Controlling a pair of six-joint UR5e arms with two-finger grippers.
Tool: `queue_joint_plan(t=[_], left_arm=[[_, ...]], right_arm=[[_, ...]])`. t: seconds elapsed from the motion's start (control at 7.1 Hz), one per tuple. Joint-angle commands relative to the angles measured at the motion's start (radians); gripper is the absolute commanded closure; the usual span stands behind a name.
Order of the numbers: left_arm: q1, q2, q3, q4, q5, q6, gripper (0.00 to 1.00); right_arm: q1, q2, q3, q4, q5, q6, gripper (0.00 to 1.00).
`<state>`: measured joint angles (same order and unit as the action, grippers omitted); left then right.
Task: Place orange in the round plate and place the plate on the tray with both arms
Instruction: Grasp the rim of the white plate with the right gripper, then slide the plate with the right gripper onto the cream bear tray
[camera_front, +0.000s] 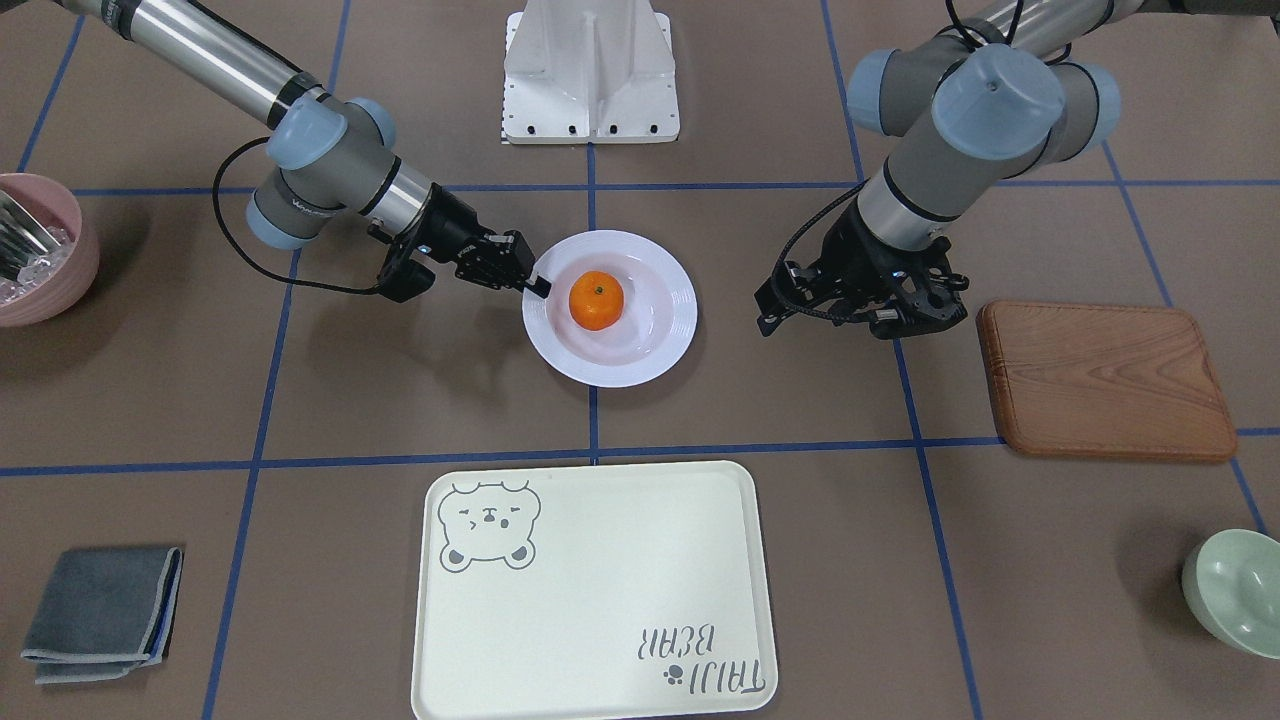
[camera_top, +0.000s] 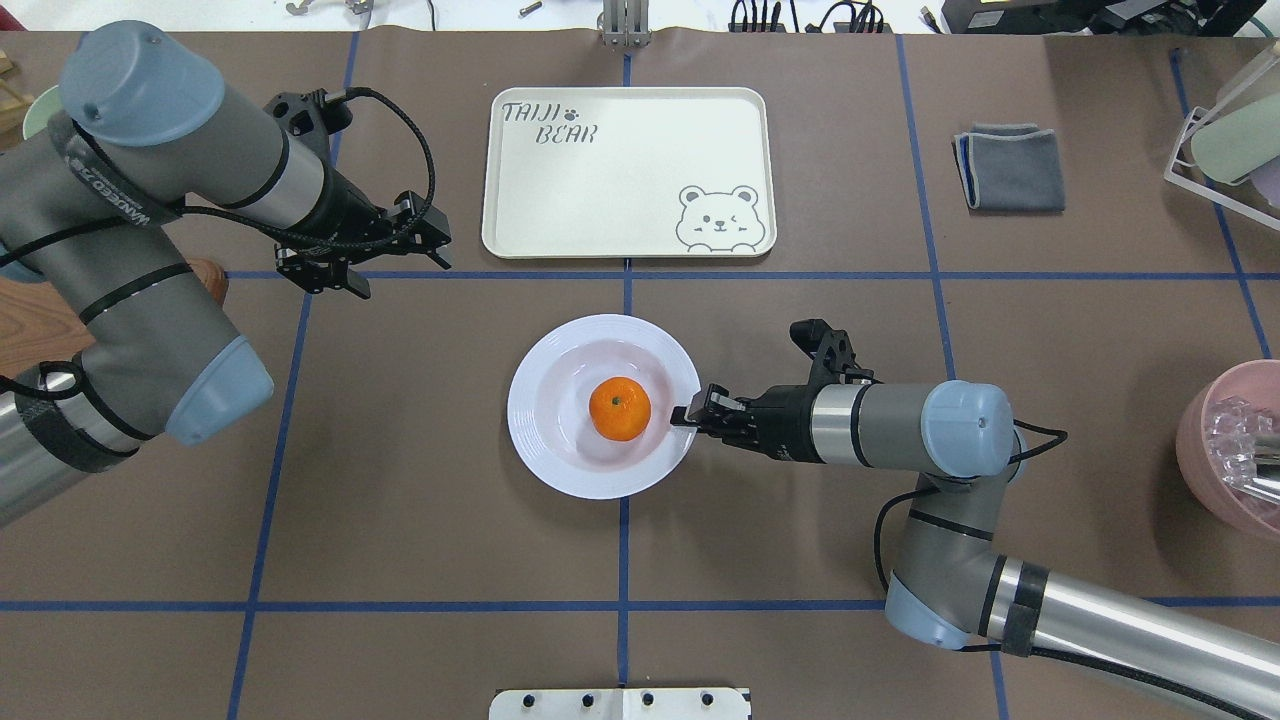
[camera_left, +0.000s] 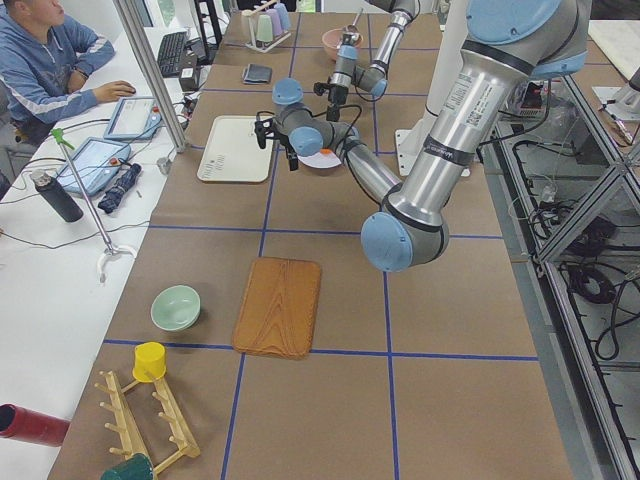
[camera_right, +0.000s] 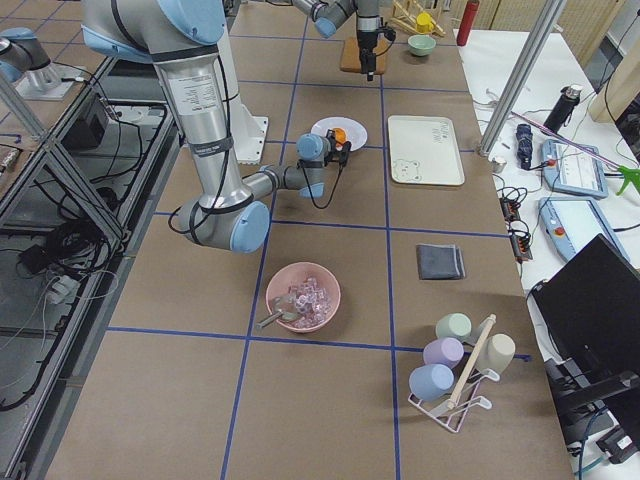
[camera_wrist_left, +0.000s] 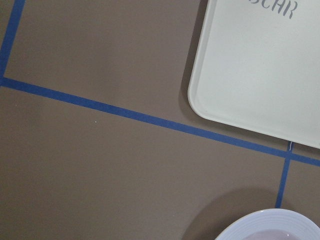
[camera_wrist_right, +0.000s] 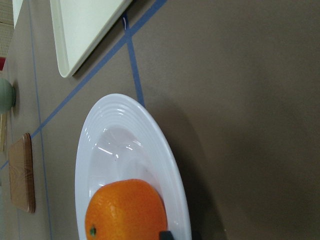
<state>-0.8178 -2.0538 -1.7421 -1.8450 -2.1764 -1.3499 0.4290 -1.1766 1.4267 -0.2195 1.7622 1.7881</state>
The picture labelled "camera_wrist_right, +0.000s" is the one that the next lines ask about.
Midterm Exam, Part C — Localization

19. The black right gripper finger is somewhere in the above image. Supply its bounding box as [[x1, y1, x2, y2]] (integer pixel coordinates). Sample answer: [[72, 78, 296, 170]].
[[159, 230, 174, 240]]

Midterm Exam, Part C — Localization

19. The orange mandarin fruit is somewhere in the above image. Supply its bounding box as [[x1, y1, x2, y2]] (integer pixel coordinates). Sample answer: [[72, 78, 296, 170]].
[[84, 179, 168, 240]]

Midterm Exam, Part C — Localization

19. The white round plate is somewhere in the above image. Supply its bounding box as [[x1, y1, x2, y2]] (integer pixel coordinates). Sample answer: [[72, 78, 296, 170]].
[[74, 93, 192, 240]]

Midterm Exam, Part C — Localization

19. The brown wooden tray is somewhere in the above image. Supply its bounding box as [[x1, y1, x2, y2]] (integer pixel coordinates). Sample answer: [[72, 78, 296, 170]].
[[8, 133, 36, 213]]

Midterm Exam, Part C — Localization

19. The cream bear tray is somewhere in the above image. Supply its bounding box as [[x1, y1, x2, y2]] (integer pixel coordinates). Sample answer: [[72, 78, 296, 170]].
[[50, 0, 132, 78]]

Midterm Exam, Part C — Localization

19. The wooden mug rack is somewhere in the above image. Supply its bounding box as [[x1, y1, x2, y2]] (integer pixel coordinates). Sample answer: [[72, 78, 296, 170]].
[[0, 113, 7, 153]]

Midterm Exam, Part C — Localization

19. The light green bowl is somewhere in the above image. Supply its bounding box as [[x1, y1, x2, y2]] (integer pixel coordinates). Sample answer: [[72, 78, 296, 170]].
[[0, 78, 16, 114]]

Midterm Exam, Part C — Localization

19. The red bottle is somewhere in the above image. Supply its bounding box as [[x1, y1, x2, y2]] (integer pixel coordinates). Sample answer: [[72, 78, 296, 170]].
[[0, 57, 6, 71]]

